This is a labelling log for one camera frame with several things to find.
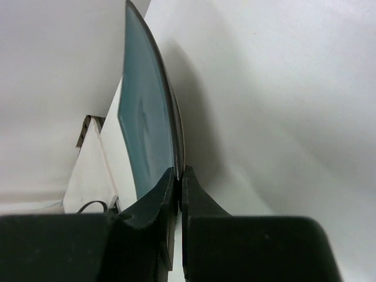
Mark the dark teal oval plate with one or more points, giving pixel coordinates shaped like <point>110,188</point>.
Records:
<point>148,113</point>

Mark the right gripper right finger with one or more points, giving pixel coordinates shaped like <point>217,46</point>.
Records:
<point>202,225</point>

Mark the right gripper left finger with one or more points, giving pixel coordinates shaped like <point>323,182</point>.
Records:
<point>157,209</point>

